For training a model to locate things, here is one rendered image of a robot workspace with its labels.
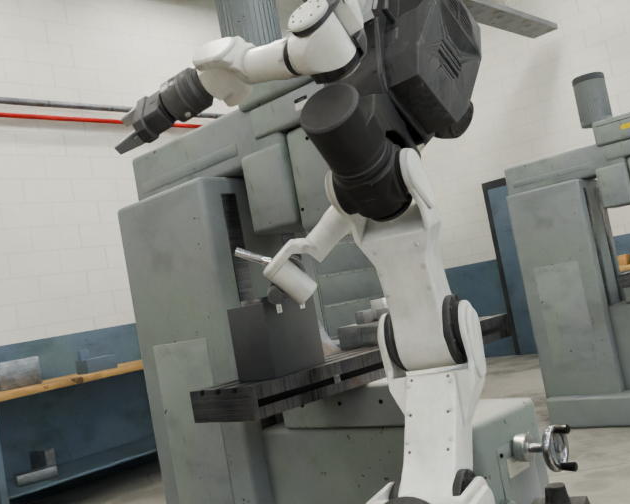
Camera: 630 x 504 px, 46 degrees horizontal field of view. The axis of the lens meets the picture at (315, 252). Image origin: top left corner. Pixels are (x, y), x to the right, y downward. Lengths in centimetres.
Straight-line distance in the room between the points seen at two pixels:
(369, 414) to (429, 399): 59
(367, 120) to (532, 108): 794
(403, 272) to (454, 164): 824
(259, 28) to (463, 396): 144
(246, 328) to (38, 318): 454
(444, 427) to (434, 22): 78
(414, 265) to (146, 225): 136
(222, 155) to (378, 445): 106
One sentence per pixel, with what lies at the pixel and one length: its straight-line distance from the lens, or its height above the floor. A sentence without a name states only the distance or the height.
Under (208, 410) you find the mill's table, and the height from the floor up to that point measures 89.
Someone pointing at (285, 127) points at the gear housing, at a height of 163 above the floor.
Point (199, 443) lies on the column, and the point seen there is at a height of 71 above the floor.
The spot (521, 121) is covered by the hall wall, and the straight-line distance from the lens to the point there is 925.
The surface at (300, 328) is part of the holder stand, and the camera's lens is 191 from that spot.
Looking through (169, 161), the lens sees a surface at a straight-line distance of 270.
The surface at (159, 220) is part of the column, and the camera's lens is 256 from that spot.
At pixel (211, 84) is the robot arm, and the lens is 149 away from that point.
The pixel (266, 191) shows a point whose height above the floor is 146.
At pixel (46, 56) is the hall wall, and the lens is 694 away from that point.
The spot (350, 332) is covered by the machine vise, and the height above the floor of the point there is 99.
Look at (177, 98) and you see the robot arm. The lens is 150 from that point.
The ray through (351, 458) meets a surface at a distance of 217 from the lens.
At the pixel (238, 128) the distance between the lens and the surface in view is 242.
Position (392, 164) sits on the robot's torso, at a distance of 135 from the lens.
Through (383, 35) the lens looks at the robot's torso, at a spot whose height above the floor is 159.
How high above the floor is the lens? 110
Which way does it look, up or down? 4 degrees up
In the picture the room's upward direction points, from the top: 10 degrees counter-clockwise
